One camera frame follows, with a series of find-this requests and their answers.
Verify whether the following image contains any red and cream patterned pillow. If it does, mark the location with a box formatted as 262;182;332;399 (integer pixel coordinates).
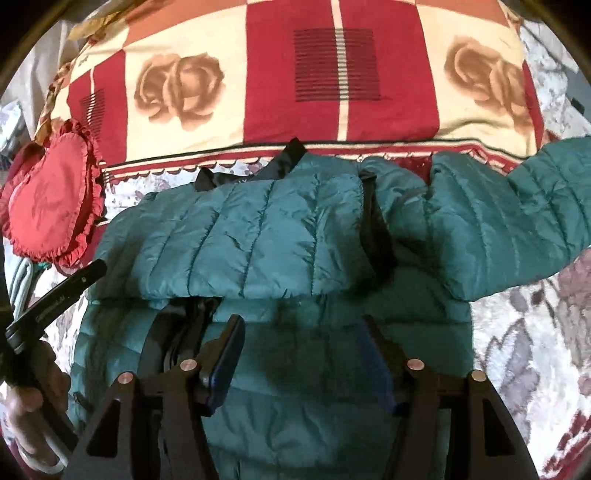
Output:
34;0;555;178

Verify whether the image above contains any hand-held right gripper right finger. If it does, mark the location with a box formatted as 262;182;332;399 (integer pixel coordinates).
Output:
362;315;541;480

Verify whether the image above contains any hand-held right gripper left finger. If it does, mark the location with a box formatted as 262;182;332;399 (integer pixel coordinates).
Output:
62;315;247;480

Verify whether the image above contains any red heart-shaped frilled pillow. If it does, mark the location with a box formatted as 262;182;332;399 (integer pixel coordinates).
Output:
0;119;108;269

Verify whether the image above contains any light grey-blue sweatshirt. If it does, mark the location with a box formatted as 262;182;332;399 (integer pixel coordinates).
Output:
7;258;49;324

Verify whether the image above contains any white cloth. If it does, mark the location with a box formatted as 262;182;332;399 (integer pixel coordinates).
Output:
0;21;90;141

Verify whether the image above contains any person's left hand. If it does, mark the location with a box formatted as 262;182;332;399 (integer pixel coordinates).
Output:
4;340;71;474

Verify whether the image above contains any green quilted puffer jacket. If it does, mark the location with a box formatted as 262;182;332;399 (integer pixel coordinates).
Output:
71;136;591;480

